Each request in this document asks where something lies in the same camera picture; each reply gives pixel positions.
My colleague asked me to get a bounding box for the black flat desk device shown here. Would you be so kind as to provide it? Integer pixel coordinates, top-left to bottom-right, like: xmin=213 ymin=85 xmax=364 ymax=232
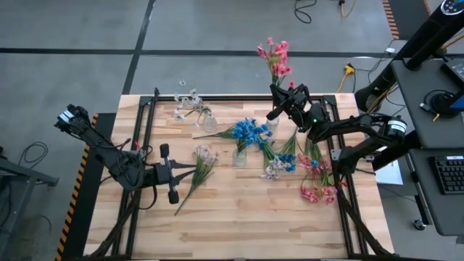
xmin=440 ymin=57 xmax=464 ymax=88

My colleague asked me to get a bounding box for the white paper sheet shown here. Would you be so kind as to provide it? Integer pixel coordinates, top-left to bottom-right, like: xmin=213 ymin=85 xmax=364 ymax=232
xmin=374 ymin=159 xmax=404 ymax=186

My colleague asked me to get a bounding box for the black keyboard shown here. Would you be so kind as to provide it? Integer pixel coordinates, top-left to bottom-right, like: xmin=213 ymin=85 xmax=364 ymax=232
xmin=429 ymin=154 xmax=464 ymax=196

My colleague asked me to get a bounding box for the yellow power plug with cable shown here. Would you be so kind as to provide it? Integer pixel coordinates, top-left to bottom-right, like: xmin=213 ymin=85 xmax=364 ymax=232
xmin=336 ymin=63 xmax=357 ymax=94

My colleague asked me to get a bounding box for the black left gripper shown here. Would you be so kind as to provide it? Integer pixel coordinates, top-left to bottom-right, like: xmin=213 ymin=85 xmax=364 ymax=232
xmin=143 ymin=143 xmax=199 ymax=204

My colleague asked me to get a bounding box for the dark grey desk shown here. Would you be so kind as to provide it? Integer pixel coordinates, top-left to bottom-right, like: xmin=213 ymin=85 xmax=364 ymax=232
xmin=373 ymin=54 xmax=464 ymax=236

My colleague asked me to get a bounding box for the conical clear glass vase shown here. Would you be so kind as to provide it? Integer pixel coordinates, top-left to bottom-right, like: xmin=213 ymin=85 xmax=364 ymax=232
xmin=202 ymin=110 xmax=218 ymax=133

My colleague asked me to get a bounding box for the black hazard-striped floor mat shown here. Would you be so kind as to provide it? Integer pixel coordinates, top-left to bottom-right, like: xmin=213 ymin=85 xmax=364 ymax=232
xmin=382 ymin=0 xmax=432 ymax=41

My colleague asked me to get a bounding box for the black tower fan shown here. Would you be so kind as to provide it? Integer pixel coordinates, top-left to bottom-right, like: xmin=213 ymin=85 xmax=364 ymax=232
xmin=354 ymin=0 xmax=464 ymax=112

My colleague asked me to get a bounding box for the ribbed clear glass vase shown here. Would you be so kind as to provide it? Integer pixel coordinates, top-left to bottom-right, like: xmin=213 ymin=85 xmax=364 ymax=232
xmin=231 ymin=147 xmax=248 ymax=168

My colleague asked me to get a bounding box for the diamond-cut clear glass vase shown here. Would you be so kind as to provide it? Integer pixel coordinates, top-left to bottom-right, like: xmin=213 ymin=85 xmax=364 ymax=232
xmin=266 ymin=115 xmax=281 ymax=133

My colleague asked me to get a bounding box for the yellow floor cable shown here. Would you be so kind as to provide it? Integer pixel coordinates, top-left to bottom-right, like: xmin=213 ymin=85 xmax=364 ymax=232
xmin=339 ymin=0 xmax=357 ymax=18

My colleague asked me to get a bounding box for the black looped floor cable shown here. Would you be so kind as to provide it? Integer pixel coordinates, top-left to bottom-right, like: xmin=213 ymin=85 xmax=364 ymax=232
xmin=17 ymin=141 xmax=50 ymax=168

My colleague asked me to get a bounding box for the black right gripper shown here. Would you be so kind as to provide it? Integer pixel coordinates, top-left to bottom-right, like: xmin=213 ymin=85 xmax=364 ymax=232
xmin=266 ymin=83 xmax=320 ymax=131

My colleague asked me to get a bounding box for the black platform with hazard stripes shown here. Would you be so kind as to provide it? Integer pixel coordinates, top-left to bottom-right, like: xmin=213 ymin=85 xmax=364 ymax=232
xmin=54 ymin=112 xmax=117 ymax=261

